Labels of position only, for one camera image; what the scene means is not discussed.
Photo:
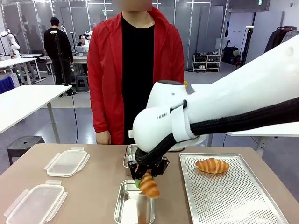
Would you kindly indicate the small yellow object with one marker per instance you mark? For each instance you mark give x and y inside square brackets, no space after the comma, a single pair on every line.
[185,83]

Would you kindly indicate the grey step stool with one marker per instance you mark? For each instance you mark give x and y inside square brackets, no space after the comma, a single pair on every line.
[82,82]

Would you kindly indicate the clothes rack with garments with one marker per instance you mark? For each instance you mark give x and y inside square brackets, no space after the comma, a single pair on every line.
[278,38]

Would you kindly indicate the white background desk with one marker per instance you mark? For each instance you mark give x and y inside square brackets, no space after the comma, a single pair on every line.
[18,64]

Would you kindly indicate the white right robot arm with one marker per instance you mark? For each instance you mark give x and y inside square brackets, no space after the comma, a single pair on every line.
[233,98]

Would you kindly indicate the person in red jacket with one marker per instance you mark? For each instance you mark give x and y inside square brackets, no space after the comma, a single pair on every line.
[130,77]

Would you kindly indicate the stainless steel rectangular container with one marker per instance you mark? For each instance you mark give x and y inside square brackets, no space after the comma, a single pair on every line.
[130,156]
[134,207]

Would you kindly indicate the golden croissant bread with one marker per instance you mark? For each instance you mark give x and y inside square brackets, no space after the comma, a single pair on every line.
[150,186]
[212,165]

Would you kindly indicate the white shoe rack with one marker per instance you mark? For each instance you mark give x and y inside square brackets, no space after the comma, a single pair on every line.
[206,62]

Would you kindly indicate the white side table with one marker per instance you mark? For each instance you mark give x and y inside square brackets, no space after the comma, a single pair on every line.
[25,102]

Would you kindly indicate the seated person with headset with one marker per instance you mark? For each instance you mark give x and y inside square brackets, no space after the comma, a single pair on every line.
[82,40]

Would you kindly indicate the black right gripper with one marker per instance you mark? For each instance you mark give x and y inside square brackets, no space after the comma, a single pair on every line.
[136,169]

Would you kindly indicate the person's right hand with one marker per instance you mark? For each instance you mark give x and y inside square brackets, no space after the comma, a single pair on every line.
[103,137]

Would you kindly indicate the white table with grey leg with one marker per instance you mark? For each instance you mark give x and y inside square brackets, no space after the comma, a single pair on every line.
[264,134]

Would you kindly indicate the blue chair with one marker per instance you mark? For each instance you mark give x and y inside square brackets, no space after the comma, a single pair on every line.
[5,84]

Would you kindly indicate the perforated metal baking tray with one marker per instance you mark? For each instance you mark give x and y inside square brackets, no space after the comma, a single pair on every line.
[231,193]

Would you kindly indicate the standing person in black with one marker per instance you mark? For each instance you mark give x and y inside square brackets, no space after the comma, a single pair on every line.
[58,46]

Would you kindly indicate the clear plastic container lid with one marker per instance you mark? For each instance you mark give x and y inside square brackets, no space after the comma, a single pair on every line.
[67,162]
[36,204]

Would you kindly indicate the black bag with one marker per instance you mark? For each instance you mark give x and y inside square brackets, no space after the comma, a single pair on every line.
[230,54]

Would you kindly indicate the black plastic stool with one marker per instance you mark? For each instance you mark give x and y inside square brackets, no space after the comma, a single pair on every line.
[23,144]

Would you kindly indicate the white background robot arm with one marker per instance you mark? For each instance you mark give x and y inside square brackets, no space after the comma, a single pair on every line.
[11,40]

